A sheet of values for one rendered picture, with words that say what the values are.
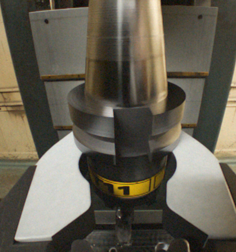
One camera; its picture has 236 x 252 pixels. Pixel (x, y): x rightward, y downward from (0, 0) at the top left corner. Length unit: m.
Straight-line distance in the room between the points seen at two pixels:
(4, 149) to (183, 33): 1.20
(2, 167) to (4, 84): 0.56
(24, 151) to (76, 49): 0.91
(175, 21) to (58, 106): 0.40
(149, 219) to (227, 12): 0.61
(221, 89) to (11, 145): 1.18
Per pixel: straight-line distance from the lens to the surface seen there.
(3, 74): 1.13
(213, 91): 0.67
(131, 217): 0.17
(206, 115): 0.70
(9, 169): 1.38
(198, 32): 0.56
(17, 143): 1.31
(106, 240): 0.44
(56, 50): 0.56
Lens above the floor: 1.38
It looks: 30 degrees down
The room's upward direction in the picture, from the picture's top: 2 degrees counter-clockwise
